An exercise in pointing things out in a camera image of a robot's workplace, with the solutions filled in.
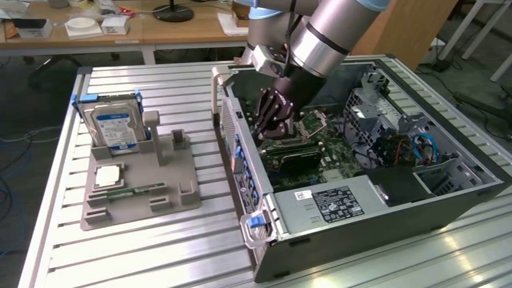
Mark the black and white box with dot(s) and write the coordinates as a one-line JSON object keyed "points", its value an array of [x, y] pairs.
{"points": [[32, 28]]}

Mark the metal socket cover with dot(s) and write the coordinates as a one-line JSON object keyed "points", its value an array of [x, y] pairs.
{"points": [[313, 121]]}

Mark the white paper stack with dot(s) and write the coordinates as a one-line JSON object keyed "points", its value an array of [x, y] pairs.
{"points": [[233, 25]]}

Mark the wooden cabinet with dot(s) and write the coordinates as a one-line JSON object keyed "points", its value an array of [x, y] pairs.
{"points": [[408, 30]]}

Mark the metal disk bay cage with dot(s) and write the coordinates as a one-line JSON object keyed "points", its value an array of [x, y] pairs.
{"points": [[368, 117]]}

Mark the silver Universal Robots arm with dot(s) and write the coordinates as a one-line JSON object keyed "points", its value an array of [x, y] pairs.
{"points": [[320, 45]]}

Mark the green RAM stick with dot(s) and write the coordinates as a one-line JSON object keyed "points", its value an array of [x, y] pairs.
{"points": [[132, 191]]}

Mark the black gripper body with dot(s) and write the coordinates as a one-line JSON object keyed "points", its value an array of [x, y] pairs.
{"points": [[296, 87]]}

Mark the grey parts rack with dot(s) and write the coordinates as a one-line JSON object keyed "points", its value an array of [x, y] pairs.
{"points": [[136, 207]]}

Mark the small white box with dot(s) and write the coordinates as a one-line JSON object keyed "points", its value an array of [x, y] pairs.
{"points": [[114, 25]]}

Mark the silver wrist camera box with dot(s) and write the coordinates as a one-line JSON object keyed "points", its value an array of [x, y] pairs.
{"points": [[266, 61]]}

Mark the blue case latch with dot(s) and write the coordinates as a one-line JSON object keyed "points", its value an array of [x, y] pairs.
{"points": [[256, 222]]}

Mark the white table frame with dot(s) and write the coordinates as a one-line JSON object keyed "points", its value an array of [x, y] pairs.
{"points": [[501, 45]]}

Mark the green motherboard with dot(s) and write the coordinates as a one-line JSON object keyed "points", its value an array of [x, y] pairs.
{"points": [[340, 153]]}

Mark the wooden desk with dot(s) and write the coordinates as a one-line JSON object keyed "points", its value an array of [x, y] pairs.
{"points": [[180, 33]]}

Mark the hard disk with blue caddy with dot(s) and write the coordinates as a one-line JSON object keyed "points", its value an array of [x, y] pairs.
{"points": [[113, 129]]}

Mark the silver CPU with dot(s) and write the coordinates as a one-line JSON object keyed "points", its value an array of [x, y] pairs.
{"points": [[108, 176]]}

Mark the grey power supply unit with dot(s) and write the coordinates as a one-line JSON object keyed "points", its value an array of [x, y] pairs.
{"points": [[292, 207]]}

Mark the black chair base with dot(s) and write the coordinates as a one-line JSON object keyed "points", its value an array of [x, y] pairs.
{"points": [[484, 100]]}

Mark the black graphics card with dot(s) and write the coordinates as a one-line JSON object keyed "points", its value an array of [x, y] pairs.
{"points": [[300, 162]]}

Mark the white round part on plate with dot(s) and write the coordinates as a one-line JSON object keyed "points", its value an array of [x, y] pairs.
{"points": [[82, 28]]}

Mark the black lamp base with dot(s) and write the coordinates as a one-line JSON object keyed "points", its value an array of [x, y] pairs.
{"points": [[172, 13]]}

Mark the dark grey open PC case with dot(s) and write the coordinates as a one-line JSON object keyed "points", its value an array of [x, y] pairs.
{"points": [[360, 240]]}

